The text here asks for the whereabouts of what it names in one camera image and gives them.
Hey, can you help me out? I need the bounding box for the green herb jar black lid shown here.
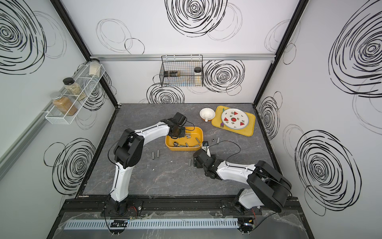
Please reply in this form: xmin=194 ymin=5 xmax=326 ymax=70
xmin=63 ymin=77 xmax=87 ymax=101

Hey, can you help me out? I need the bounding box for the aluminium wall rail left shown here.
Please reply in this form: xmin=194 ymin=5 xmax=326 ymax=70
xmin=1 ymin=102 xmax=53 ymax=180

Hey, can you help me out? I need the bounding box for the yellow storage box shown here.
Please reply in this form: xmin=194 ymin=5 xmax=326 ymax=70
xmin=165 ymin=126 xmax=204 ymax=151

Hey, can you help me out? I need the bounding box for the watermelon pattern plate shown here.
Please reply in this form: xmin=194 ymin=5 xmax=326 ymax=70
xmin=221 ymin=108 xmax=249 ymax=130

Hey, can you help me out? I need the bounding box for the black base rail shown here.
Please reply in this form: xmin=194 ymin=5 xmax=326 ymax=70
xmin=59 ymin=195 xmax=302 ymax=217

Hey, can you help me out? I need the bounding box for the black corner frame post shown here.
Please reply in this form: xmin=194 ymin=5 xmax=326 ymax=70
xmin=253 ymin=0 xmax=309 ymax=108

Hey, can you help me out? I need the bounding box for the dark item in basket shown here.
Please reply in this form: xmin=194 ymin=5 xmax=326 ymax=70
xmin=163 ymin=70 xmax=181 ymax=78

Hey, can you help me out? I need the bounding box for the white slotted cable duct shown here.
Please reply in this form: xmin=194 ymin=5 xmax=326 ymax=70
xmin=63 ymin=218 xmax=239 ymax=230

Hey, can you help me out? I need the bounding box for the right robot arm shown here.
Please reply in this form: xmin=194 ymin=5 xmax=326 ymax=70
xmin=193 ymin=146 xmax=292 ymax=213

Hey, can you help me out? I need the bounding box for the brown spice jar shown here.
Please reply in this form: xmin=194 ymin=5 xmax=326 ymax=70
xmin=50 ymin=92 xmax=78 ymax=116

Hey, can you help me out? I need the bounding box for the white jar on shelf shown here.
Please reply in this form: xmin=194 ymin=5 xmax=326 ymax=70
xmin=89 ymin=58 xmax=101 ymax=77

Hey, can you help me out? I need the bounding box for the aluminium wall rail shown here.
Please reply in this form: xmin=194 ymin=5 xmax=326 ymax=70
xmin=90 ymin=53 xmax=276 ymax=61
xmin=1 ymin=102 xmax=53 ymax=180

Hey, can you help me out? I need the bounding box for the aluminium wall rail back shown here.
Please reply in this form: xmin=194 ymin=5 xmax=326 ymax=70
xmin=90 ymin=53 xmax=276 ymax=61

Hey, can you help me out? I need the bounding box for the white wire wall shelf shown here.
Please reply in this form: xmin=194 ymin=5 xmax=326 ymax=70
xmin=45 ymin=62 xmax=108 ymax=130

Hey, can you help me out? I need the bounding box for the black wire basket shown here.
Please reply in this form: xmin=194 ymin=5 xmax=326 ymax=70
xmin=159 ymin=60 xmax=204 ymax=87

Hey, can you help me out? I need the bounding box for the left corner frame post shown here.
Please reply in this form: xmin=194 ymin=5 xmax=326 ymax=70
xmin=50 ymin=0 xmax=119 ymax=109

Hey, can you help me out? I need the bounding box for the yellow serving tray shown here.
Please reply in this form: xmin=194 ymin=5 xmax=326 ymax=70
xmin=211 ymin=106 xmax=256 ymax=137

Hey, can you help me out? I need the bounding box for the orange white bowl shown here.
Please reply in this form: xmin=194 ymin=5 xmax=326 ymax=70
xmin=200 ymin=108 xmax=215 ymax=122

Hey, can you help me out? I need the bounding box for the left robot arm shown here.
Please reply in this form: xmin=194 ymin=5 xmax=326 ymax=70
xmin=104 ymin=112 xmax=187 ymax=216

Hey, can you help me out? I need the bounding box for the jar in wire basket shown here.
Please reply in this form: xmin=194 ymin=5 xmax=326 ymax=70
xmin=194 ymin=66 xmax=203 ymax=87

